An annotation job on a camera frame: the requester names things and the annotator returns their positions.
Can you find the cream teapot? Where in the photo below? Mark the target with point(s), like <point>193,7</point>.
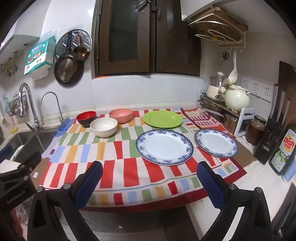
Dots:
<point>237,99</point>

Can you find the round metal steamer tray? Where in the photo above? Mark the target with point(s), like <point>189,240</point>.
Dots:
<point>63,39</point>

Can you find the metal pot rack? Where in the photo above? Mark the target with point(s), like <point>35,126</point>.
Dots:
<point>209,107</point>

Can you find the steel pot with glass lid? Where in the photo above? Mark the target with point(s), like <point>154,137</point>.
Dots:
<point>216,81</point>

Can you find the colourful striped table cloth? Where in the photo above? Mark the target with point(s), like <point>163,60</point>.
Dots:
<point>115,166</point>

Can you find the white plastic stand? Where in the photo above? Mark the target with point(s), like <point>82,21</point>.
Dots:
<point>238,132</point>

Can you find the green dish soap bottle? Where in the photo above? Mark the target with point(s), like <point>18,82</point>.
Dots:
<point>283,157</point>

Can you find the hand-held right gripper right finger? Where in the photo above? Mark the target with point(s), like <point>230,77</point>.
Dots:
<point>210,187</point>

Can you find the light blue bottle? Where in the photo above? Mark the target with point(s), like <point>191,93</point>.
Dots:
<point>291,171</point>

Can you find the steel sink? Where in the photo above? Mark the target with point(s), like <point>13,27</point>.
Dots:
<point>23,139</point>

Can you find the thin gooseneck faucet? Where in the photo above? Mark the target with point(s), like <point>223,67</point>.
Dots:
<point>57,104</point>

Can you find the dark steel pot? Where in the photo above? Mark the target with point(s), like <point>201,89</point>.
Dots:
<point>214,111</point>

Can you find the copper coloured pot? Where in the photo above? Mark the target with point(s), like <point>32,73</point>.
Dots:
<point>230,122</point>

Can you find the green plate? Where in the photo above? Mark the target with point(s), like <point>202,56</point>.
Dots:
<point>161,118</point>

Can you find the white plastic rack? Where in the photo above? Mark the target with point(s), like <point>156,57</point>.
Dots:
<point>202,92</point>

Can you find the pink bowl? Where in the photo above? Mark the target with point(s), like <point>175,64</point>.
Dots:
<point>120,114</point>

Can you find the white wall socket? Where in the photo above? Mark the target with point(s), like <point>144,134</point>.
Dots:
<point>267,92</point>
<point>246,83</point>
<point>256,88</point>

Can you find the glass jar with brown sauce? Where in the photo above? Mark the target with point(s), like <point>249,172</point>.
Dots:
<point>254,132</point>

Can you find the green paper box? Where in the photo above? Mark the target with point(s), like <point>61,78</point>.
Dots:
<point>38,55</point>

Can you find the cream pot with lid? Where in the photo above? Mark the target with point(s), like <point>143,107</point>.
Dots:
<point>214,91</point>

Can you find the white ladle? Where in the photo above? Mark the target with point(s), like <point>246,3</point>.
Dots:
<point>234,69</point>

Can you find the yellow sponge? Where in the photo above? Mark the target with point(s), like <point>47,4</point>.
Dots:
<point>14,129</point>

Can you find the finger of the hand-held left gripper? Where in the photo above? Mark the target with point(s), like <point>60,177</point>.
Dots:
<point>26,163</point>
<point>5,151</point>

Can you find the chrome kitchen faucet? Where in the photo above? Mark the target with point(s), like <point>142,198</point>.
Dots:
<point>34,115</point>

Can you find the black scissors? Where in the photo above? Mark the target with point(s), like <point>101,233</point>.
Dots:
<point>225,55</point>

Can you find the white cup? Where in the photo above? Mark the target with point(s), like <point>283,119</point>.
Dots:
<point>103,126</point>

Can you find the hanging metal utensil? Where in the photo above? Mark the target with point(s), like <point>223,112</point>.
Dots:
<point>7,68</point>
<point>15,62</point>

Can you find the black frying pan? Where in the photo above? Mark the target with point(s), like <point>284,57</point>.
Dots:
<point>66,69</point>

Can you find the dark wooden board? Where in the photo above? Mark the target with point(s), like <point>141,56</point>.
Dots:
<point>288,78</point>

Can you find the small brass saucepan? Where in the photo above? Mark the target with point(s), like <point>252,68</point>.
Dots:
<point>81,52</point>

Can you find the red pink patterned cloth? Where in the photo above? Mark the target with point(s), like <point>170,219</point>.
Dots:
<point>201,120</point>

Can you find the red and black bowl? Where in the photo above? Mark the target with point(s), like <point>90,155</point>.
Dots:
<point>86,117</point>

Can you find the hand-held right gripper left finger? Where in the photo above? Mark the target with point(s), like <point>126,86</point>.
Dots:
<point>89,183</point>

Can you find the blue patterned white plate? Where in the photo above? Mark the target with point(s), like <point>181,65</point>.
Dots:
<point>215,142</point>
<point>164,146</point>

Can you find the black knife block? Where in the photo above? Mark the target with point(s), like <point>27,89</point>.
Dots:
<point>266,143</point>

